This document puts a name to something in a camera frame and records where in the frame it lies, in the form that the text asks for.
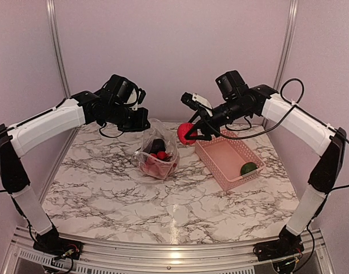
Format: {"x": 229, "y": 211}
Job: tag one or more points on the aluminium frame post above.
{"x": 287, "y": 43}
{"x": 54, "y": 33}

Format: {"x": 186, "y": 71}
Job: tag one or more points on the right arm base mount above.
{"x": 286, "y": 244}

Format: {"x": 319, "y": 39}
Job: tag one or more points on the aluminium front rail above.
{"x": 103, "y": 256}

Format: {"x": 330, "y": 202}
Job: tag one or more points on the right aluminium frame post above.
{"x": 287, "y": 43}

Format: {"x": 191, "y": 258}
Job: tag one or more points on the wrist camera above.
{"x": 136, "y": 98}
{"x": 196, "y": 102}

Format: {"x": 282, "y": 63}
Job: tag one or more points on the pink red apple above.
{"x": 182, "y": 131}

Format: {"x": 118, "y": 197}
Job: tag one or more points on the dark purple eggplant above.
{"x": 157, "y": 145}

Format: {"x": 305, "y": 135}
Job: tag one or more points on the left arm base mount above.
{"x": 51, "y": 242}

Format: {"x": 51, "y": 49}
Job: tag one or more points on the left aluminium frame post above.
{"x": 54, "y": 33}

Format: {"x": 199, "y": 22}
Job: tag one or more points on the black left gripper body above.
{"x": 125, "y": 121}

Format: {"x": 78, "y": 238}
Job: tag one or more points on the clear zip top bag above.
{"x": 157, "y": 130}

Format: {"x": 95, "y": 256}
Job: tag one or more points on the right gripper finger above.
{"x": 198, "y": 119}
{"x": 200, "y": 133}

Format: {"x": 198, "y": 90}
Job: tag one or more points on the red yellow lychee bunch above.
{"x": 159, "y": 165}

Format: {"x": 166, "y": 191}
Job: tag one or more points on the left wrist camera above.
{"x": 136, "y": 98}

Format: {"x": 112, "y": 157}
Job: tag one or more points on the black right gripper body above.
{"x": 236, "y": 111}

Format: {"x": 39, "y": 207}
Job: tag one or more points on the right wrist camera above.
{"x": 196, "y": 102}

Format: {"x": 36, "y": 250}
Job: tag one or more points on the pink perforated plastic basket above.
{"x": 224, "y": 159}

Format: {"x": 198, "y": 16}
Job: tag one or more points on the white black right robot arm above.
{"x": 327, "y": 142}

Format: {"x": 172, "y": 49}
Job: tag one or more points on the green bell pepper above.
{"x": 248, "y": 167}

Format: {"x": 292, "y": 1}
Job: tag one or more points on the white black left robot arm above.
{"x": 21, "y": 138}

